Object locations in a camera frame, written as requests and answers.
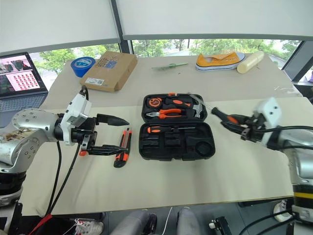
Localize black plastic tool case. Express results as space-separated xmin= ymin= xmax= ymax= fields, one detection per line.
xmin=138 ymin=92 xmax=216 ymax=163

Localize white sneaker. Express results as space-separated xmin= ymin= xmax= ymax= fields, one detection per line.
xmin=74 ymin=218 xmax=105 ymax=235

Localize black floor bracket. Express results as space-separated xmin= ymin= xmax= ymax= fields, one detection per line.
xmin=208 ymin=216 xmax=233 ymax=232

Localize green plastic tool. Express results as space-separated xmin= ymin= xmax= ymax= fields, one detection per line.
xmin=151 ymin=62 xmax=189 ymax=72

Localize orange black utility knife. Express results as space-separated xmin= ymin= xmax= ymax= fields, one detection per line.
xmin=113 ymin=127 xmax=133 ymax=168

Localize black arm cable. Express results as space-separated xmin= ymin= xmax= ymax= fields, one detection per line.
xmin=255 ymin=125 xmax=313 ymax=135
xmin=78 ymin=86 xmax=90 ymax=101
xmin=46 ymin=141 xmax=62 ymax=217
xmin=45 ymin=143 xmax=82 ymax=218

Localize orange black cased screwdriver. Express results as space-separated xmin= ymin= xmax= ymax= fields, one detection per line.
xmin=142 ymin=125 xmax=196 ymax=135

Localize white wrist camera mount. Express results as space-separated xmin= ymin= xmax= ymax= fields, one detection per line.
xmin=253 ymin=97 xmax=282 ymax=130
xmin=59 ymin=93 xmax=92 ymax=147

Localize cream cylinder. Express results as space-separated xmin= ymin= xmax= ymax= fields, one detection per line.
xmin=236 ymin=50 xmax=266 ymax=74

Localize blue tape roll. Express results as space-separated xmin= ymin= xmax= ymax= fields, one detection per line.
xmin=70 ymin=56 xmax=96 ymax=78

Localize orange handled pliers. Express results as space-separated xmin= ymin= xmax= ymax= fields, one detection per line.
xmin=146 ymin=108 xmax=183 ymax=120

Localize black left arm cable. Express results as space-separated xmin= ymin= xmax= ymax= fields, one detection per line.
xmin=45 ymin=143 xmax=82 ymax=218
xmin=46 ymin=141 xmax=62 ymax=217
xmin=78 ymin=86 xmax=90 ymax=101

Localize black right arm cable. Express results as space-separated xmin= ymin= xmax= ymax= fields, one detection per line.
xmin=255 ymin=125 xmax=313 ymax=135

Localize dark window frame post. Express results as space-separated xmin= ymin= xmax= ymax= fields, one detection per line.
xmin=283 ymin=40 xmax=313 ymax=85
xmin=110 ymin=0 xmax=134 ymax=57

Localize black floor cable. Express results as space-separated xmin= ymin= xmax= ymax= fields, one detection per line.
xmin=238 ymin=211 xmax=294 ymax=235

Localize white roller blind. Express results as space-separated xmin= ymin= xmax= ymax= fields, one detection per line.
xmin=114 ymin=0 xmax=313 ymax=41
xmin=0 ymin=0 xmax=121 ymax=54

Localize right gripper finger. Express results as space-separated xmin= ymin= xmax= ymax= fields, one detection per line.
xmin=220 ymin=121 xmax=243 ymax=136
xmin=228 ymin=114 xmax=253 ymax=123

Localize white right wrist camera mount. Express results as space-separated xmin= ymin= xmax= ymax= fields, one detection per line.
xmin=253 ymin=97 xmax=282 ymax=130

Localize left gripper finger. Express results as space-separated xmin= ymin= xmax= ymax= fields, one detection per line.
xmin=88 ymin=144 xmax=130 ymax=156
xmin=96 ymin=114 xmax=131 ymax=127

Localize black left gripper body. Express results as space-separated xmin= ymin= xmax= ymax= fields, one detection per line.
xmin=70 ymin=114 xmax=99 ymax=151

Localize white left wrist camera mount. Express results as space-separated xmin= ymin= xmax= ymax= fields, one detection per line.
xmin=59 ymin=93 xmax=92 ymax=147

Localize open laptop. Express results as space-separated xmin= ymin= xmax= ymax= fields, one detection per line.
xmin=0 ymin=52 xmax=49 ymax=128

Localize yellow canvas shoe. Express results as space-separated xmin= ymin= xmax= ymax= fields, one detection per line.
xmin=195 ymin=51 xmax=246 ymax=72

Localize beige table sheet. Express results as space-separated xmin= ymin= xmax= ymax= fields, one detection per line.
xmin=19 ymin=97 xmax=298 ymax=217

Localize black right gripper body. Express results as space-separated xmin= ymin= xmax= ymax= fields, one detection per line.
xmin=241 ymin=117 xmax=267 ymax=143

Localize red strap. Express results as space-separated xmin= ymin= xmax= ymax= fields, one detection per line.
xmin=29 ymin=213 xmax=53 ymax=235

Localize orange black tape measure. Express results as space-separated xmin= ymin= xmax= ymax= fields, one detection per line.
xmin=146 ymin=96 xmax=164 ymax=109

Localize flat cardboard box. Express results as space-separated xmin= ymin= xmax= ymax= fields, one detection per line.
xmin=79 ymin=50 xmax=138 ymax=93

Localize grey rounded shape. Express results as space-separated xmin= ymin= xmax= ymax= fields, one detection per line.
xmin=176 ymin=206 xmax=201 ymax=235

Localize thin white cable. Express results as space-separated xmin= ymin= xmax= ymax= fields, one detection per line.
xmin=163 ymin=207 xmax=173 ymax=235

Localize claw hammer black orange handle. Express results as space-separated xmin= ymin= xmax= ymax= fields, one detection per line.
xmin=162 ymin=94 xmax=205 ymax=120

